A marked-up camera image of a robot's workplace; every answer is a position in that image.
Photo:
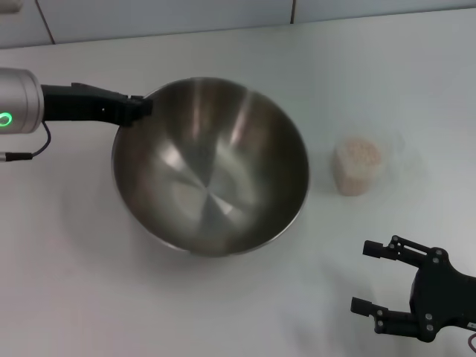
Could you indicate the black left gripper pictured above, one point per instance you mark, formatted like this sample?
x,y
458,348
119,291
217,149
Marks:
x,y
82,104

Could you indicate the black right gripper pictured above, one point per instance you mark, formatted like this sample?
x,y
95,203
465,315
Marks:
x,y
442,297

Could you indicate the stainless steel mixing bowl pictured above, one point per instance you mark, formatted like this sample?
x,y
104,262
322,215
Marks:
x,y
208,167

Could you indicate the white rice grains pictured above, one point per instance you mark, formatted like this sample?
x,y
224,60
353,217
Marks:
x,y
357,167

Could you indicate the clear plastic measuring cup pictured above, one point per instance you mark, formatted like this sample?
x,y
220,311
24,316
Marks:
x,y
394,143

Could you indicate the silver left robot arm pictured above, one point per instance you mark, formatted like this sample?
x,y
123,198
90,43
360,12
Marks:
x,y
20,96

